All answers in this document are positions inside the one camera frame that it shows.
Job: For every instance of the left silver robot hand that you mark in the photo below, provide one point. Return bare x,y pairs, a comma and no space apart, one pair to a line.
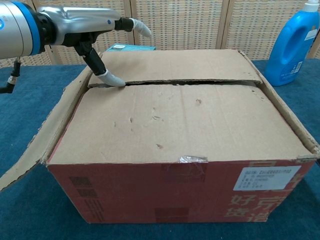
75,20

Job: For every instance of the brown cardboard box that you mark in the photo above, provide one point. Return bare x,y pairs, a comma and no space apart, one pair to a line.
175,125

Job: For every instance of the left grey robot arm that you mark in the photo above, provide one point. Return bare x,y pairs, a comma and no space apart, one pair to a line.
15,30

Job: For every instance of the teal product box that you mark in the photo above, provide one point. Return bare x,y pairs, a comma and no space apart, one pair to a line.
135,47

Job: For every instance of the blue carpet table cover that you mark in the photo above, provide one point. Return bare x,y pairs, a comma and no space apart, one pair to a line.
25,105

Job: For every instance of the wicker folding screen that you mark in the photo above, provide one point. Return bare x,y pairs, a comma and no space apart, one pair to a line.
200,25

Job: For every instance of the blue detergent pump bottle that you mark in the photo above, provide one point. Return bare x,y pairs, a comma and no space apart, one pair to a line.
282,70

